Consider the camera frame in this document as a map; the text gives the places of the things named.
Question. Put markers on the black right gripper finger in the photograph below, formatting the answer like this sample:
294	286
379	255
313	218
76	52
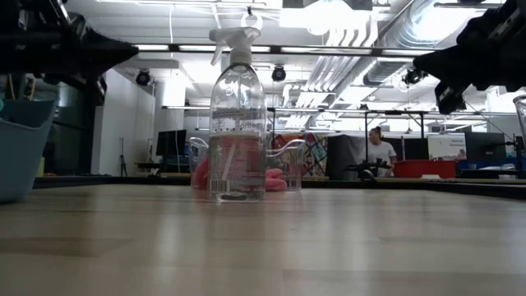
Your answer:
444	66

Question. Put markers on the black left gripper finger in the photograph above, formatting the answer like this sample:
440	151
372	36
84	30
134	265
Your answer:
107	51

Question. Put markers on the pink microfiber towel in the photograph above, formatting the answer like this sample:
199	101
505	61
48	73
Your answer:
200	177
276	185

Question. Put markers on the black ceiling spotlight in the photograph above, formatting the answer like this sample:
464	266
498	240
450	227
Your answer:
411	77

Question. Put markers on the black wide monitor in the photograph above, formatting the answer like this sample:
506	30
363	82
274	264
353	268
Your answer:
485	146

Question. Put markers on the red plastic tray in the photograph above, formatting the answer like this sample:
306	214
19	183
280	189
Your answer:
423	168

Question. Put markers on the standing person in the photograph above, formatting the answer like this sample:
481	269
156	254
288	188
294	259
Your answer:
380	154

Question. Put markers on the thin black tripod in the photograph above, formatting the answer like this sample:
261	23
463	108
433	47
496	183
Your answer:
123	160

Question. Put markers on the black desktop monitor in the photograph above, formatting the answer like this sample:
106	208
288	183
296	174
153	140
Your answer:
170	143

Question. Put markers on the teal plastic basket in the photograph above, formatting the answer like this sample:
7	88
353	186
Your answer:
20	164

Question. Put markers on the yellow green bottle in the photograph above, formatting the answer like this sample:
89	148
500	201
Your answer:
41	168

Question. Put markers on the black partition panel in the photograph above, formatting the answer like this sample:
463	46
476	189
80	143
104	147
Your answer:
345	154

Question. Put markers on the clear plastic spray bottle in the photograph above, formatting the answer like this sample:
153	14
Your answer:
238	103

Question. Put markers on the colourful graffiti board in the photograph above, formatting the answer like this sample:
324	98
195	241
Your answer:
316	156

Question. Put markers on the clear plastic basket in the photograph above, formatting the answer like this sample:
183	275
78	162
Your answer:
292	164

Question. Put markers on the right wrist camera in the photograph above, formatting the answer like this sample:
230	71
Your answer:
450	98

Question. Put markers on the round black ceiling camera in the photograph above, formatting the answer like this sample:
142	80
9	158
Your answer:
279	74
143	78

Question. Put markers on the white wall sign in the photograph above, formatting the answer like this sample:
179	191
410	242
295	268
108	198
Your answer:
448	148

